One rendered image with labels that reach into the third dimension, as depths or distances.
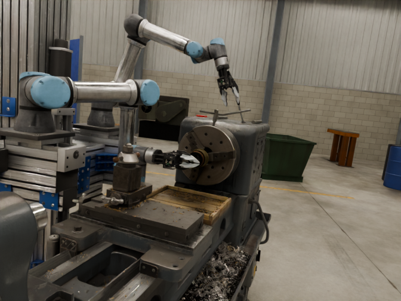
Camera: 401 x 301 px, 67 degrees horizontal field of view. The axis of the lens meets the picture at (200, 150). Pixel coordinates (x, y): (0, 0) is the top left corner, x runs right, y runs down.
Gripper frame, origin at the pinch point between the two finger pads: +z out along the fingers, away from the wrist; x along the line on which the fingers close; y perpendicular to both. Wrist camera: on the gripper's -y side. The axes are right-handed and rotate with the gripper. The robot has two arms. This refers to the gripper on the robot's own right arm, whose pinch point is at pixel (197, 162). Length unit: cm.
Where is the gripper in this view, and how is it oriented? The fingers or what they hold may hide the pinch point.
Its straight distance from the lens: 139.3
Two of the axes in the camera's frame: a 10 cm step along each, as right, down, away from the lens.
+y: -3.7, 1.1, -9.2
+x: 1.0, -9.8, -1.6
